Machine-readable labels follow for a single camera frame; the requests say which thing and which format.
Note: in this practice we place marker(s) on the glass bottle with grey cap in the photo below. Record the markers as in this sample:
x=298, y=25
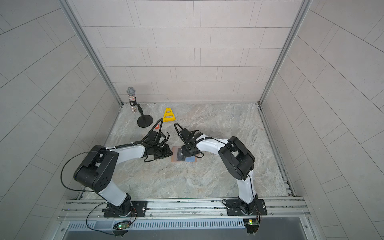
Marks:
x=132, y=98

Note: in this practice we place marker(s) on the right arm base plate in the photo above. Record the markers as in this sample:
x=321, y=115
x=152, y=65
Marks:
x=237, y=207

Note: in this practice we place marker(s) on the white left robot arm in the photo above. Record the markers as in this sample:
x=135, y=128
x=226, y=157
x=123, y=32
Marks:
x=97, y=168

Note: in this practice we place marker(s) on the right circuit board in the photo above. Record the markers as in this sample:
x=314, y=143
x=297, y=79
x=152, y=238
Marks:
x=251, y=225

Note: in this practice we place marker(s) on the left green circuit board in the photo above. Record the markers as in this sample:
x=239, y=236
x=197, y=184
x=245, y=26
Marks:
x=121, y=228

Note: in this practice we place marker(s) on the black round-base stand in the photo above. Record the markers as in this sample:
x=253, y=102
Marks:
x=143, y=121

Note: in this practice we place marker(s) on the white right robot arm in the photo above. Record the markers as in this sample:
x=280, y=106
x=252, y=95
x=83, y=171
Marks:
x=236, y=157

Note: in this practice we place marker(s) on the aluminium mounting rail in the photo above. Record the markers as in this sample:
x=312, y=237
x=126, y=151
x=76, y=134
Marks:
x=208, y=208

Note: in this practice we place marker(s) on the white vent grille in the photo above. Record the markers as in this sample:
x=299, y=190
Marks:
x=188, y=224

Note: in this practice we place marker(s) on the yellow triangular stand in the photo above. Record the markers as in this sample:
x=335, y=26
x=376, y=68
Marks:
x=169, y=115

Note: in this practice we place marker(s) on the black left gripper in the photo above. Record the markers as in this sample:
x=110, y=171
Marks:
x=166, y=154

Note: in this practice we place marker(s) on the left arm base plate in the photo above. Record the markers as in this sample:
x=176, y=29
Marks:
x=127, y=209

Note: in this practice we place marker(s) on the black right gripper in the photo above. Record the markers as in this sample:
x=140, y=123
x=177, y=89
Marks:
x=185, y=154

